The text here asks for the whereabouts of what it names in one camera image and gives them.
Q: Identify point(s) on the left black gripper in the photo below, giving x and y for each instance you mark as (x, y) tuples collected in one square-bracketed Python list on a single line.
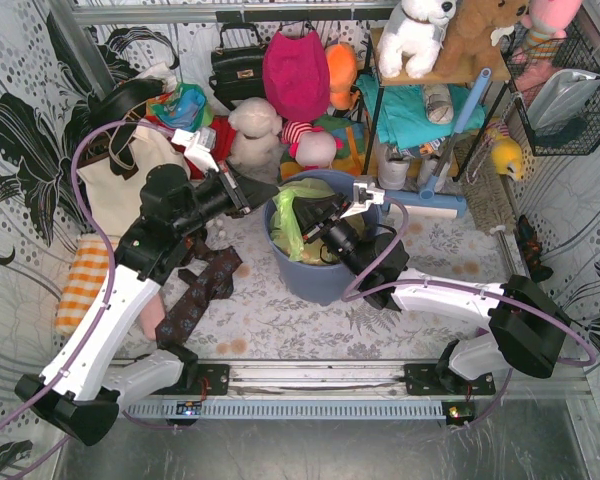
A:
[(237, 189)]

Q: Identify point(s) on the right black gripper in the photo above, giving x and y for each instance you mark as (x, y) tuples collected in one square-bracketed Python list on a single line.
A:
[(323, 220)]

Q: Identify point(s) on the green trash bag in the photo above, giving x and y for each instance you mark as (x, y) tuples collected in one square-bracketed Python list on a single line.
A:
[(285, 229)]

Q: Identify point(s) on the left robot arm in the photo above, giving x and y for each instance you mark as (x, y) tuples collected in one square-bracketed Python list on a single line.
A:
[(76, 392)]

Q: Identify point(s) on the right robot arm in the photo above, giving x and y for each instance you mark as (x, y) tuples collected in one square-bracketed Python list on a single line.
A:
[(520, 327)]

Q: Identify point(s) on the blue trash bin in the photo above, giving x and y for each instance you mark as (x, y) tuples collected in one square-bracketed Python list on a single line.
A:
[(326, 284)]

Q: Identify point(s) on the magenta knit bag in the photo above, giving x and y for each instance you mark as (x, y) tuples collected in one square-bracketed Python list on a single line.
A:
[(296, 76)]

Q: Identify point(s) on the cream canvas tote bag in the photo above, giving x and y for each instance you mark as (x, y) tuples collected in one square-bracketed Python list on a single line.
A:
[(115, 202)]

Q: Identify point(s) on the pink pig plush toy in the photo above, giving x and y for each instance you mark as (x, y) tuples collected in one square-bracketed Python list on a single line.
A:
[(312, 147)]

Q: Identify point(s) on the red cloth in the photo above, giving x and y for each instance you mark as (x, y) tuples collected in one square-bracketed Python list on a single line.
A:
[(225, 136)]

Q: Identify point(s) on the rainbow striped cloth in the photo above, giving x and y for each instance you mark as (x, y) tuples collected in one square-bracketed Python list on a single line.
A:
[(349, 159)]

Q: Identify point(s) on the white fluffy plush toy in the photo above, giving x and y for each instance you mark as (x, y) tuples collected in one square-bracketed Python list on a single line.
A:
[(257, 125)]

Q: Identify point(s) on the brown floral necktie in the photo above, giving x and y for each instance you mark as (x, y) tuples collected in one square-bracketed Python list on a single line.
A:
[(215, 282)]

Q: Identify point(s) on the colorful silk scarf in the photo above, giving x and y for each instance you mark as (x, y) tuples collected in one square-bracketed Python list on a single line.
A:
[(185, 108)]

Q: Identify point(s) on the black leather handbag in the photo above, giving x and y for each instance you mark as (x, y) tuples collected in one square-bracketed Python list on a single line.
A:
[(238, 72)]

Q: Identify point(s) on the teal folded cloth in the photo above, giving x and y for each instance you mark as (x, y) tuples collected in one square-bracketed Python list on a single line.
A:
[(402, 120)]

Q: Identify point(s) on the orange plush toy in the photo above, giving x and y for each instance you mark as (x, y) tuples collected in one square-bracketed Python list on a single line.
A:
[(342, 65)]

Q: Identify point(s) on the pink fuzzy sock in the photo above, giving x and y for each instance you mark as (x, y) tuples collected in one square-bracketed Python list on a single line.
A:
[(151, 316)]

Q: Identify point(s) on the orange checkered towel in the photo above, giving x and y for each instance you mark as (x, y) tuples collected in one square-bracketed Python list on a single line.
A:
[(86, 276)]

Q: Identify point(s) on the grey chenille mop head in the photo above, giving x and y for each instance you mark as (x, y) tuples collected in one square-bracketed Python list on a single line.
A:
[(485, 194)]

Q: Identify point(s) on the yellow duck plush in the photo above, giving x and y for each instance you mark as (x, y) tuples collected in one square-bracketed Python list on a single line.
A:
[(506, 154)]

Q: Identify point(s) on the white dog plush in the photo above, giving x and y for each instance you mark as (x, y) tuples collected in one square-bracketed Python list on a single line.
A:
[(413, 36)]

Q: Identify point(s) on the brown bear plush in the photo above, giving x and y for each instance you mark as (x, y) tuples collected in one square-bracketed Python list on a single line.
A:
[(469, 34)]

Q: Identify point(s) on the silver foil pouch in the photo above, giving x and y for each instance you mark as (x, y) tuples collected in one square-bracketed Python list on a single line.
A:
[(562, 96)]

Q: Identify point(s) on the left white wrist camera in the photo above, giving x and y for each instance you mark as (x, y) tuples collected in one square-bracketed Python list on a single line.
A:
[(197, 147)]

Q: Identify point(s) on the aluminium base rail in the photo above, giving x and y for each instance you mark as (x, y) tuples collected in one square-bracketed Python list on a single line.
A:
[(382, 380)]

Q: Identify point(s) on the black wire basket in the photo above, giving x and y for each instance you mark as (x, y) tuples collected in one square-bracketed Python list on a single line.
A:
[(578, 136)]

